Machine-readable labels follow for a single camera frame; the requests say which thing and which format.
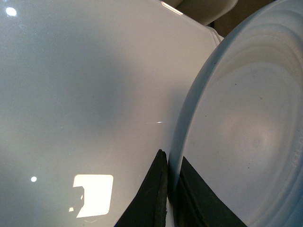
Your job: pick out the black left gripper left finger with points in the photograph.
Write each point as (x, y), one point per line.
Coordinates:
(148, 208)

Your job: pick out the white round plate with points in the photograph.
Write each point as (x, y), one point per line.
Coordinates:
(241, 124)

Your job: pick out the beige left chair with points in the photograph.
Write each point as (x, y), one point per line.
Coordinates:
(203, 11)

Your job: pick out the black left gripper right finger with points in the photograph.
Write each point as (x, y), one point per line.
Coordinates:
(197, 204)

